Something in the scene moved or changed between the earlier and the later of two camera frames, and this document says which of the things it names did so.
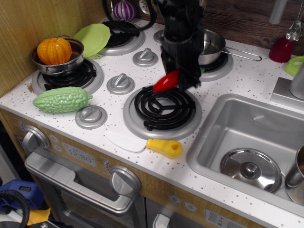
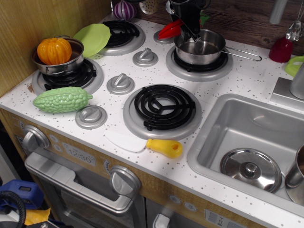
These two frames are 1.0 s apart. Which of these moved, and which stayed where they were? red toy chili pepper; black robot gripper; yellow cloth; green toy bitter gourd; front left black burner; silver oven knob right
Moved: black robot gripper; red toy chili pepper
Stayed: front left black burner; yellow cloth; silver oven knob right; green toy bitter gourd
